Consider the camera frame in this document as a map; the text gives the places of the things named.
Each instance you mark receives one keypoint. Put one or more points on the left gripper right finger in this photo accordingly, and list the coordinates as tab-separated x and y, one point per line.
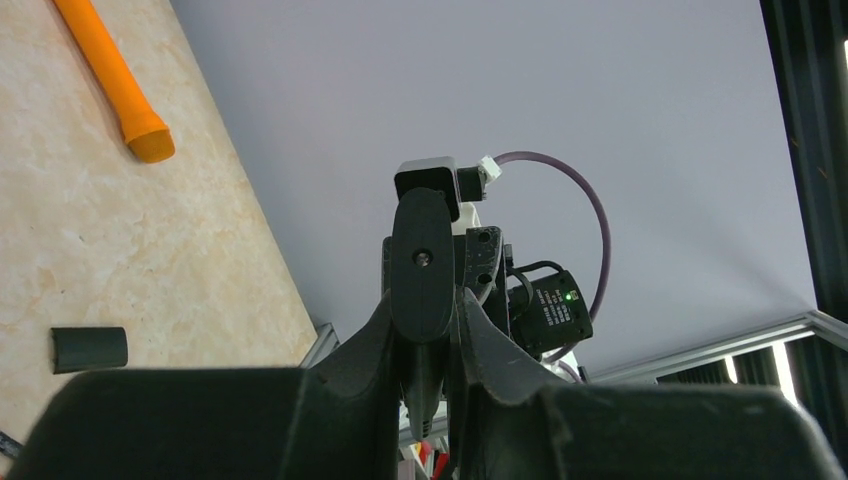
514	419

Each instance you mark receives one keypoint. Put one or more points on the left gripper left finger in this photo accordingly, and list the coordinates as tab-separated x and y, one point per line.
336	420

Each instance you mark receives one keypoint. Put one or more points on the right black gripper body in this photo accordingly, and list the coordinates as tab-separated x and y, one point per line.
427	276

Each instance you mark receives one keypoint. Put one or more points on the black battery cover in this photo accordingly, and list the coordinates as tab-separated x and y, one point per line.
78	349

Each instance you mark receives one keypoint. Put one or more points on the orange toy carrot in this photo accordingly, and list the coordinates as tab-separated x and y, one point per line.
143	131

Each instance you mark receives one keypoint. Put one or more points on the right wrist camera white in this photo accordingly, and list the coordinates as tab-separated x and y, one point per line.
460	188

